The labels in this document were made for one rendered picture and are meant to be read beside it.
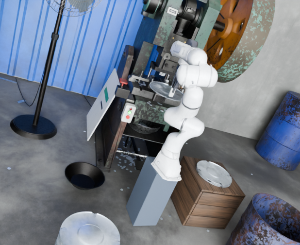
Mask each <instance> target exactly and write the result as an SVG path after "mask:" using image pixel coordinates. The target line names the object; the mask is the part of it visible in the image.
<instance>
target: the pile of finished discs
mask: <svg viewBox="0 0 300 245"><path fill-rule="evenodd" d="M196 170H197V172H198V174H199V175H200V176H201V177H202V178H203V179H204V180H206V181H207V182H209V183H211V184H213V185H215V186H218V187H221V186H222V188H226V187H229V186H230V185H231V183H232V177H231V176H230V174H229V173H228V172H227V171H226V170H225V169H223V168H222V167H221V166H219V165H217V164H215V163H213V162H210V161H209V162H207V161H205V160H201V161H199V162H198V163H197V165H196Z"/></svg>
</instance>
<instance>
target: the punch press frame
mask: <svg viewBox="0 0 300 245"><path fill-rule="evenodd" d="M182 1H183V0H162V4H161V6H160V8H157V10H156V14H155V16H154V19H152V18H150V17H146V16H143V18H142V21H141V24H140V26H139V29H138V31H137V34H136V38H135V41H134V44H133V46H134V53H133V60H132V63H131V67H130V71H129V74H130V75H131V74H135V75H140V74H141V71H142V70H143V71H145V68H146V66H147V63H148V60H149V57H150V54H151V52H152V49H153V46H154V45H157V46H161V47H165V45H166V42H167V39H168V37H169V34H170V32H171V29H172V26H173V24H174V21H175V19H176V16H174V15H172V14H169V13H167V12H166V10H167V7H168V6H169V7H171V8H174V9H177V10H178V11H179V8H180V6H181V3H182ZM196 1H197V9H199V10H200V14H199V17H198V20H197V21H196V23H195V24H194V26H196V27H198V28H199V30H198V32H197V34H196V37H195V39H194V40H195V41H197V42H198V47H197V48H200V49H202V50H203V49H204V47H205V44H206V42H207V40H208V38H209V35H210V33H211V31H212V28H213V26H214V24H215V22H216V19H217V17H218V15H219V12H220V0H196ZM129 74H128V75H129ZM154 76H155V77H158V79H159V78H161V79H166V77H167V74H165V76H161V75H159V71H156V72H155V75H154ZM143 77H145V78H146V77H147V75H145V74H144V72H143ZM173 79H174V76H172V75H170V76H169V79H168V80H169V82H168V83H169V85H172V82H173ZM133 98H134V103H133V104H134V105H135V107H136V110H135V112H134V115H133V117H134V120H133V124H138V122H139V120H140V119H143V120H147V121H151V122H155V123H160V124H164V127H163V131H166V132H167V131H168V129H169V126H171V125H169V124H168V123H167V122H165V120H164V113H165V110H167V109H168V108H170V107H176V106H174V105H169V104H166V103H160V104H162V105H160V104H158V103H157V102H156V101H153V100H152V99H148V98H144V97H141V96H137V95H134V94H133ZM149 101H150V102H151V103H150V102H149ZM147 102H149V104H148V103H147ZM150 105H152V106H150ZM154 108H156V109H154ZM164 109H165V110H164ZM161 110H162V111H163V112H162V111H161ZM116 152H118V153H123V154H128V155H132V156H137V157H142V158H147V157H148V156H146V155H142V154H137V153H132V152H127V151H123V150H118V149H117V151H116Z"/></svg>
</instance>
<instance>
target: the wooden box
mask: <svg viewBox="0 0 300 245"><path fill-rule="evenodd" d="M201 160H204V159H199V158H193V157H186V156H183V158H182V160H181V162H180V165H181V171H180V175H181V178H182V179H181V180H180V181H178V182H177V184H176V186H175V188H174V190H173V192H172V194H171V196H170V197H171V199H172V202H173V204H174V207H175V209H176V212H177V214H178V216H179V219H180V221H181V224H182V226H190V227H201V228H217V229H225V228H226V226H227V224H228V223H229V221H230V220H231V218H232V217H233V215H234V213H235V212H236V210H237V208H238V207H239V206H240V204H241V202H242V201H243V199H244V197H245V194H244V193H243V191H242V190H241V189H240V187H239V186H238V184H237V183H236V182H235V180H234V179H233V177H232V176H231V175H230V176H231V177H232V183H231V185H230V186H229V187H226V188H222V186H221V187H218V186H215V185H213V184H211V183H209V182H207V181H206V180H204V179H203V178H202V177H201V176H200V175H199V174H198V172H197V170H196V165H197V163H198V162H199V161H201ZM205 161H207V162H209V160H205ZM210 162H213V163H215V164H217V165H219V166H221V167H222V168H223V169H225V170H226V171H227V169H226V168H225V166H224V165H223V164H222V163H220V162H215V161H210ZM227 172H228V171H227ZM228 173H229V172H228ZM229 174H230V173H229Z"/></svg>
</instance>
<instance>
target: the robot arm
mask: <svg viewBox="0 0 300 245"><path fill-rule="evenodd" d="M197 47H198V42H197V41H195V40H192V39H188V40H187V42H186V43H182V42H180V41H176V42H174V43H173V44H172V47H171V50H170V52H171V54H172V56H175V57H178V58H179V61H178V63H179V64H178V65H177V68H176V69H177V72H175V75H174V79H173V82H172V88H171V90H170V93H169V95H168V96H169V97H173V95H174V92H175V90H176V89H178V87H179V85H181V86H182V87H184V86H185V93H184V95H183V97H182V100H181V103H180V105H179V106H178V107H170V108H168V109H167V110H166V111H165V113H164V120H165V122H167V123H168V124H169V125H171V126H173V127H175V128H177V129H179V130H180V132H174V133H170V134H169V135H168V136H167V139H166V141H165V143H164V144H163V146H162V148H161V151H160V152H159V153H158V155H157V156H156V158H155V160H154V161H153V162H152V163H151V165H152V166H153V167H154V169H155V170H156V171H157V172H158V174H159V175H160V176H161V177H162V179H165V180H167V181H180V180H181V179H182V178H181V176H180V171H181V165H180V162H179V156H180V150H181V148H182V146H183V145H184V143H185V142H186V141H187V140H188V139H190V138H193V137H197V136H199V135H201V134H202V133H203V131H204V123H203V122H202V121H201V120H199V119H198V118H196V117H195V116H196V115H197V113H198V110H199V108H200V106H201V103H202V99H203V90H202V89H201V88H200V87H208V88H209V87H213V86H214V85H215V84H216V82H217V79H218V74H217V71H216V69H215V68H213V67H212V65H210V66H209V65H208V64H207V55H206V53H205V51H204V50H202V49H200V48H197Z"/></svg>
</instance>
